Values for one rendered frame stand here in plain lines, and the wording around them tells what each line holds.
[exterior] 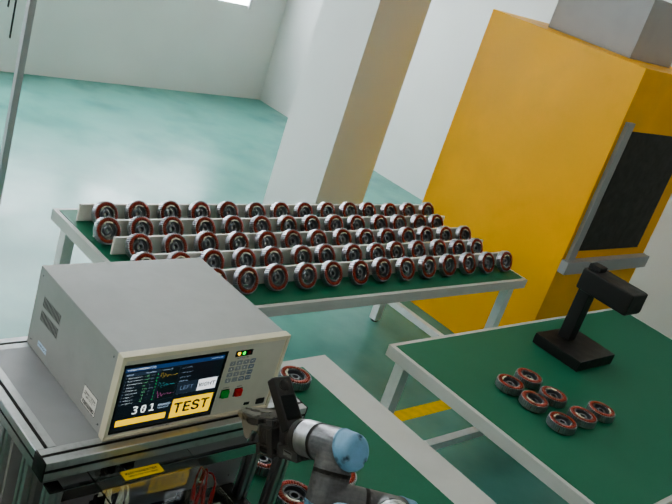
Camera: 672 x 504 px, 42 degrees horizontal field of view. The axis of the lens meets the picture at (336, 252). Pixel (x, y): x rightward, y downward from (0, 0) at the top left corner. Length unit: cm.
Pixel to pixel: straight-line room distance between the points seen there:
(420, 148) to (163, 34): 283
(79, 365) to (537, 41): 397
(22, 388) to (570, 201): 376
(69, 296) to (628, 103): 367
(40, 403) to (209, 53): 771
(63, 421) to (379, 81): 418
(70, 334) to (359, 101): 397
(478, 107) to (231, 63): 458
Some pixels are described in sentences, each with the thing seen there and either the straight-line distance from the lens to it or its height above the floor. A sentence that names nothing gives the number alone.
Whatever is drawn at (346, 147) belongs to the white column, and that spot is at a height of 83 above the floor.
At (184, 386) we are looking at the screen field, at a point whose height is 122.
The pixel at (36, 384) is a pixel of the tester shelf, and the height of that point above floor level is 111.
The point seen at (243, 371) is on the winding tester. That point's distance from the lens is 198.
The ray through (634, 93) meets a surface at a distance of 501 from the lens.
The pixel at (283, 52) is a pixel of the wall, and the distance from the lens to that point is 978.
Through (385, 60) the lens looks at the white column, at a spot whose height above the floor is 143.
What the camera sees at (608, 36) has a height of 202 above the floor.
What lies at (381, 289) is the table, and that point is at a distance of 393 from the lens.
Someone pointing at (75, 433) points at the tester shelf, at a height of 111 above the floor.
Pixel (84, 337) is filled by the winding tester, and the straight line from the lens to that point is 190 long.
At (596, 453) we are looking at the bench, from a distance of 336.
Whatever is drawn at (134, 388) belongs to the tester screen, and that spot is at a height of 124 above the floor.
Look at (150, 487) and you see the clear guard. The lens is 187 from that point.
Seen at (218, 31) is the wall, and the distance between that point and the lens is 943.
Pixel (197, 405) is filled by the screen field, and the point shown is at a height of 116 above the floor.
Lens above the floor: 223
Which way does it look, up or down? 21 degrees down
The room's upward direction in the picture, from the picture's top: 19 degrees clockwise
